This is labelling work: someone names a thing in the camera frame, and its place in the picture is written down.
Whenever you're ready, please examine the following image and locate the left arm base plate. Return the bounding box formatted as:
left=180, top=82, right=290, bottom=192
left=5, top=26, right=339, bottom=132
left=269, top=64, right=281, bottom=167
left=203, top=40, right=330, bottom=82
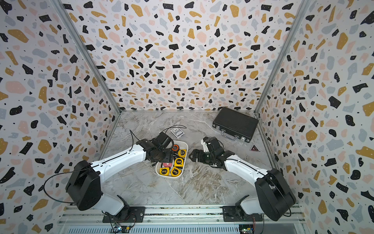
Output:
left=102, top=206, right=146, bottom=224

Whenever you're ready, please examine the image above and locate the red triangle sticker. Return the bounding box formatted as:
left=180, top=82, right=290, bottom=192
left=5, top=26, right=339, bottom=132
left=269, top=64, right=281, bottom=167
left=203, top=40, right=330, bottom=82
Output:
left=251, top=144, right=260, bottom=152

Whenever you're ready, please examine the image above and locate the pink tape measure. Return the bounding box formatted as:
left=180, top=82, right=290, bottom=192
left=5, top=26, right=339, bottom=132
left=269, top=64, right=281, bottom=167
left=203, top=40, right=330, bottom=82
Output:
left=161, top=163, right=172, bottom=168

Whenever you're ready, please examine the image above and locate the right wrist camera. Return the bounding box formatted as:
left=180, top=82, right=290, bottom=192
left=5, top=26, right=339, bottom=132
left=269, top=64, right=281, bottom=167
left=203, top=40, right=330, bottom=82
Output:
left=201, top=139, right=209, bottom=152

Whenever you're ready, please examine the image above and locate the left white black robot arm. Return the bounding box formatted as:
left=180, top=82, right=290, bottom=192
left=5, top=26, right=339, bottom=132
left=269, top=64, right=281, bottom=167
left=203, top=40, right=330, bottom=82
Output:
left=66, top=132, right=174, bottom=216

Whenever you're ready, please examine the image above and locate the playing card box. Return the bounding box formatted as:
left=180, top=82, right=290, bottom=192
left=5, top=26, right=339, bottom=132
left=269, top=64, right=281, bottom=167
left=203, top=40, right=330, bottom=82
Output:
left=170, top=127, right=185, bottom=138

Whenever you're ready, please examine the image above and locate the black hard carrying case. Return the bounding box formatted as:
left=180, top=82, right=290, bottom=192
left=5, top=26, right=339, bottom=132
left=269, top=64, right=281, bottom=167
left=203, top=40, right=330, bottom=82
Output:
left=212, top=107, right=259, bottom=142

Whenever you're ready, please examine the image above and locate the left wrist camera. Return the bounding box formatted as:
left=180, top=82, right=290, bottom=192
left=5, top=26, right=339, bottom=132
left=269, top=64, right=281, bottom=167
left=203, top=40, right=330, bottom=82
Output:
left=153, top=132, right=172, bottom=149

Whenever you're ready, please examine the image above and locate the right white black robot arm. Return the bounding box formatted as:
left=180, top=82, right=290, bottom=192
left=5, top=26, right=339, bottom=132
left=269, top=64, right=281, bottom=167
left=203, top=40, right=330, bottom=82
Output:
left=189, top=137, right=297, bottom=221

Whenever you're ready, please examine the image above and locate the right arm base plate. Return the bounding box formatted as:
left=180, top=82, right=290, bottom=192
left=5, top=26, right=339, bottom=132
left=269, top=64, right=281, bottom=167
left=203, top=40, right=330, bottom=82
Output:
left=222, top=206, right=264, bottom=222

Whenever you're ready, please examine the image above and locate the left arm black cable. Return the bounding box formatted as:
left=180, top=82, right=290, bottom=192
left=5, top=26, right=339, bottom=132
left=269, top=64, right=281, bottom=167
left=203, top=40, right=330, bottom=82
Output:
left=43, top=168, right=94, bottom=204

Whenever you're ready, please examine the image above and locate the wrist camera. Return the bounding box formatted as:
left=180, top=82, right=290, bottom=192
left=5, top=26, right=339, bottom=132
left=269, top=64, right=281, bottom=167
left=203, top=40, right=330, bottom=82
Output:
left=153, top=132, right=172, bottom=149
left=201, top=139, right=209, bottom=152

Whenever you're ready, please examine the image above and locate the white plastic storage box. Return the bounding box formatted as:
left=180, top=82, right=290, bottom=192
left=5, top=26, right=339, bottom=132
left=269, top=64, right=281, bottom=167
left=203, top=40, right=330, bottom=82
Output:
left=155, top=140, right=189, bottom=179

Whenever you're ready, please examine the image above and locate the yellow tape measure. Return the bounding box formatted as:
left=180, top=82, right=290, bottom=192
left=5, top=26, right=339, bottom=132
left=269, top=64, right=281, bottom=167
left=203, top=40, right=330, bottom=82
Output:
left=174, top=158, right=184, bottom=168
left=159, top=167, right=170, bottom=176
left=170, top=167, right=182, bottom=177
left=178, top=149, right=187, bottom=158

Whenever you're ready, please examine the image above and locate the aluminium mounting rail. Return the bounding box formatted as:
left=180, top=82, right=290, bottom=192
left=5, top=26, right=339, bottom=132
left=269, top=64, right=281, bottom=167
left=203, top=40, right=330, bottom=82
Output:
left=56, top=204, right=309, bottom=234

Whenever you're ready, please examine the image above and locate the black orange tape measure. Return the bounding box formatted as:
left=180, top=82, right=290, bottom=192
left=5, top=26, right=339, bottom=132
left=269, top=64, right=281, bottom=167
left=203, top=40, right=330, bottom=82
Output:
left=172, top=144, right=179, bottom=152

